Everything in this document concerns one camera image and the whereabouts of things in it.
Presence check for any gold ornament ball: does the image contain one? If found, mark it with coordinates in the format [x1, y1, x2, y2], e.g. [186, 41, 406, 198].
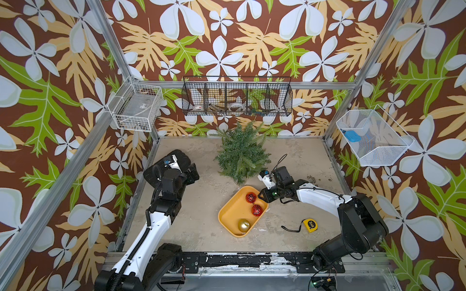
[237, 219, 251, 233]

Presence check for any white mesh basket right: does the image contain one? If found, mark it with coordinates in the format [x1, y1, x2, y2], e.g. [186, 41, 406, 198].
[336, 105, 415, 167]

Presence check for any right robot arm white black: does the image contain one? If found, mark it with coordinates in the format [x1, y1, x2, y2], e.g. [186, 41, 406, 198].
[258, 166, 389, 272]

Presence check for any white wire basket left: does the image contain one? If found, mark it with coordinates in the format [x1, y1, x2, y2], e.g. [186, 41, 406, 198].
[108, 77, 164, 132]

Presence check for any red ornament with gold cap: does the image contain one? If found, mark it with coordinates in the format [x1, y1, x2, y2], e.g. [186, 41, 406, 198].
[245, 192, 257, 204]

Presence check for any black metal base rail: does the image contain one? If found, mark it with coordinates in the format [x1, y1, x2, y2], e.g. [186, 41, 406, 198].
[174, 250, 347, 275]

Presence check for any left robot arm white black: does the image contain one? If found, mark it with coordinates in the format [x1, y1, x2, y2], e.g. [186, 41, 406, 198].
[94, 149, 200, 291]

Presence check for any yellow plastic tray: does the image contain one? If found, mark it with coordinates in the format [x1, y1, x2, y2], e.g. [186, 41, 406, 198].
[218, 186, 269, 238]

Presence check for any blue object in basket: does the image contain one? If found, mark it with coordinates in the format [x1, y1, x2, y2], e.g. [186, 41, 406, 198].
[343, 130, 362, 143]

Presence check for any yellow tape measure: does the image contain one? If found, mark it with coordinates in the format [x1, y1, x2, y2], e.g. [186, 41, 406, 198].
[281, 218, 318, 234]

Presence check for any black wire basket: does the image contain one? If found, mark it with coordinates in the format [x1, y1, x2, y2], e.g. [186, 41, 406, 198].
[180, 76, 293, 116]

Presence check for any small green christmas tree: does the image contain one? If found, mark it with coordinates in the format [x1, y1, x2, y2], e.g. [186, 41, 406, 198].
[215, 122, 271, 185]

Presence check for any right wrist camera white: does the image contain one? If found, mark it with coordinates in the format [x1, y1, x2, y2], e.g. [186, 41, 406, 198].
[257, 170, 275, 189]

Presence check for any red faceted ornament ball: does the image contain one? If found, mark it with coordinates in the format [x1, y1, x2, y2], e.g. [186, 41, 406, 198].
[251, 204, 263, 217]

